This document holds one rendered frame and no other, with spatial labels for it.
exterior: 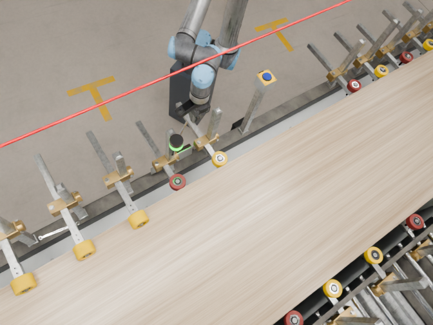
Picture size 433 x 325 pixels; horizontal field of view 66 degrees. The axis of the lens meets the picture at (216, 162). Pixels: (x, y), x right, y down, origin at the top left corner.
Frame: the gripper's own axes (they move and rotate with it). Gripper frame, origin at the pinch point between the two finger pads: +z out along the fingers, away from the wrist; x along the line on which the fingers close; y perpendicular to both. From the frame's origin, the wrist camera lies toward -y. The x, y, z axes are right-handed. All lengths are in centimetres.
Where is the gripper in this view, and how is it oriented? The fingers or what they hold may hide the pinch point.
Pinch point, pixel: (191, 120)
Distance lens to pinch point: 171.3
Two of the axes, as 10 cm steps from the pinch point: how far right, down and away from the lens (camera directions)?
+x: -5.4, -8.0, 2.7
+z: -1.5, 4.0, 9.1
